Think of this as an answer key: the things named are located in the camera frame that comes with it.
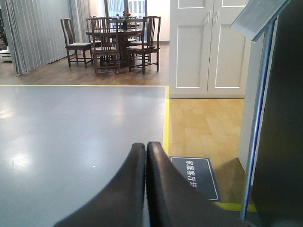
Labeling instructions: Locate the front wooden dining chair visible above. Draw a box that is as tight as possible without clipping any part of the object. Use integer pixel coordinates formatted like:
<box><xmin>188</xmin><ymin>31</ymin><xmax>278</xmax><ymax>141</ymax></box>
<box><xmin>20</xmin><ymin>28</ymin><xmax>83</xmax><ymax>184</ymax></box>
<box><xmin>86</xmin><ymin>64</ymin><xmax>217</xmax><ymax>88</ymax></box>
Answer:
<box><xmin>91</xmin><ymin>17</ymin><xmax>121</xmax><ymax>76</ymax></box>

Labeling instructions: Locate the white double door cabinet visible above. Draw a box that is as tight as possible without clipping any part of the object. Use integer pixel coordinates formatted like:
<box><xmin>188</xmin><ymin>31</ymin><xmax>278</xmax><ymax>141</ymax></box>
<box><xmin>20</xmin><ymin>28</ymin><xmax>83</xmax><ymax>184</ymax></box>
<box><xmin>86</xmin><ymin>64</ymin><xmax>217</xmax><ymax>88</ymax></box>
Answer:
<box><xmin>169</xmin><ymin>0</ymin><xmax>251</xmax><ymax>98</ymax></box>

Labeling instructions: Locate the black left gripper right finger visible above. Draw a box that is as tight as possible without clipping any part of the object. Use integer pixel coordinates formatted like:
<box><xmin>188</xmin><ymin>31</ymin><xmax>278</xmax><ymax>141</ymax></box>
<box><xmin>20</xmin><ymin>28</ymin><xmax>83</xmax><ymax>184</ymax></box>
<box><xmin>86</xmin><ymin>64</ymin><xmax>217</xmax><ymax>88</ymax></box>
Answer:
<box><xmin>146</xmin><ymin>141</ymin><xmax>249</xmax><ymax>227</ymax></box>

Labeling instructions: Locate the silver sign stand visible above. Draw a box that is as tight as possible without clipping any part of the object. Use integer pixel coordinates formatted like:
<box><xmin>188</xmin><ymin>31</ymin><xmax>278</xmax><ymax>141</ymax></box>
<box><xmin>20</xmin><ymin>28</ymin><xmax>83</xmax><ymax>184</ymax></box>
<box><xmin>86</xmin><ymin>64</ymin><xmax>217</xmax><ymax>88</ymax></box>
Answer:
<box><xmin>231</xmin><ymin>0</ymin><xmax>290</xmax><ymax>220</ymax></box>

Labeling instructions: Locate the round dark dining table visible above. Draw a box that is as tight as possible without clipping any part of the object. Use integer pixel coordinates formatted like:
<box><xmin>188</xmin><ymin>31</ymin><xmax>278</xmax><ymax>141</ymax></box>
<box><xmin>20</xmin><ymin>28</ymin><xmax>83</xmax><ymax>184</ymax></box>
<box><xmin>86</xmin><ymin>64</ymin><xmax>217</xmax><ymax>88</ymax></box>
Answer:
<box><xmin>86</xmin><ymin>28</ymin><xmax>143</xmax><ymax>65</ymax></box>

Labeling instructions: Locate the wooden dining chair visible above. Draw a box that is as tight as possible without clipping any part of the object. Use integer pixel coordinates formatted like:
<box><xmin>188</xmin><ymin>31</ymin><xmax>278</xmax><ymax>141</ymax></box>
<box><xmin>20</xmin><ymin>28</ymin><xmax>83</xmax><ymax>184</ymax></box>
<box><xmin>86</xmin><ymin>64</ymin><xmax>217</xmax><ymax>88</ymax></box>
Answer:
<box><xmin>119</xmin><ymin>16</ymin><xmax>142</xmax><ymax>46</ymax></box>
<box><xmin>127</xmin><ymin>16</ymin><xmax>161</xmax><ymax>74</ymax></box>
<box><xmin>91</xmin><ymin>17</ymin><xmax>121</xmax><ymax>76</ymax></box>
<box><xmin>60</xmin><ymin>18</ymin><xmax>93</xmax><ymax>68</ymax></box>

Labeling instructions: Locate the back wooden dining chair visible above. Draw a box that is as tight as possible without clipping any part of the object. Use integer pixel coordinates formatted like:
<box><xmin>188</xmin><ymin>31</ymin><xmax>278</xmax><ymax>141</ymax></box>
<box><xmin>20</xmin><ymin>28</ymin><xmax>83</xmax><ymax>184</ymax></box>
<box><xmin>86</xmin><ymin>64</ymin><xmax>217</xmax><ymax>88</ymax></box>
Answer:
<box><xmin>119</xmin><ymin>16</ymin><xmax>142</xmax><ymax>46</ymax></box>

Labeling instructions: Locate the black floor label sign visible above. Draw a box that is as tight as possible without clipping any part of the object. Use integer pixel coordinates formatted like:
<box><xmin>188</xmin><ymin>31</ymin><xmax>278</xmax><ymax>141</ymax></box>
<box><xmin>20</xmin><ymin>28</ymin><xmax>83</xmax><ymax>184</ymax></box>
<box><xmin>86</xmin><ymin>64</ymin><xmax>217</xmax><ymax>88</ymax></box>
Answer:
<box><xmin>169</xmin><ymin>156</ymin><xmax>222</xmax><ymax>202</ymax></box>

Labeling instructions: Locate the grey vertical curtain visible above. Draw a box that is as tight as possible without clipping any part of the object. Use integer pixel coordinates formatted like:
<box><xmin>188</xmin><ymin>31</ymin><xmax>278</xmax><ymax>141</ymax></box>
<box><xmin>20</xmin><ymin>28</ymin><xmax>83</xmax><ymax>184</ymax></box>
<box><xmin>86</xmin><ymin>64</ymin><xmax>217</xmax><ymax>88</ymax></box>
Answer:
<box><xmin>0</xmin><ymin>0</ymin><xmax>90</xmax><ymax>75</ymax></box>

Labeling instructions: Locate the left wooden dining chair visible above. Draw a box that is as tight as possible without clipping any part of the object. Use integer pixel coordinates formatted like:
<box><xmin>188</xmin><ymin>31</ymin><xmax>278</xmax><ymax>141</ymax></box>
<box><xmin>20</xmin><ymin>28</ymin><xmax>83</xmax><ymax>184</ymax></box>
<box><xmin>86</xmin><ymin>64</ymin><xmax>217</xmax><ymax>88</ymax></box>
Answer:
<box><xmin>60</xmin><ymin>18</ymin><xmax>93</xmax><ymax>68</ymax></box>

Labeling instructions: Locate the vase with red flowers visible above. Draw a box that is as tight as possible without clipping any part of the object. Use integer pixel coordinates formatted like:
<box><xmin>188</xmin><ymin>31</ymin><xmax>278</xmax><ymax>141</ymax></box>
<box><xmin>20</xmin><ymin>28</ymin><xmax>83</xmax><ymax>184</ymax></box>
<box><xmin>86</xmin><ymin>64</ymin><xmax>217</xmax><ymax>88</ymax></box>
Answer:
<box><xmin>123</xmin><ymin>11</ymin><xmax>131</xmax><ymax>31</ymax></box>

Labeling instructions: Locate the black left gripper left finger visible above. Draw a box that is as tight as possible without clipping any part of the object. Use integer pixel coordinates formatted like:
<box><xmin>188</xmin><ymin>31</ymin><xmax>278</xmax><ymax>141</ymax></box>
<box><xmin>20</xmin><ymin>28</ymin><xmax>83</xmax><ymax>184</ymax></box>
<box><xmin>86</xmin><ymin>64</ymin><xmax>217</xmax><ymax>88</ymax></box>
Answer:
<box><xmin>55</xmin><ymin>143</ymin><xmax>146</xmax><ymax>227</ymax></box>

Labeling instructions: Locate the right wooden dining chair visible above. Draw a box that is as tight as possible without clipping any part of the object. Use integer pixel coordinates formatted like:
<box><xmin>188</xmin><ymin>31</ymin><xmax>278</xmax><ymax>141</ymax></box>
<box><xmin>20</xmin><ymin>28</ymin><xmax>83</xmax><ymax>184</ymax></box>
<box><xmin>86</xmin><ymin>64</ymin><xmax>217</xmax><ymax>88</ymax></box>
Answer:
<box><xmin>127</xmin><ymin>16</ymin><xmax>161</xmax><ymax>74</ymax></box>

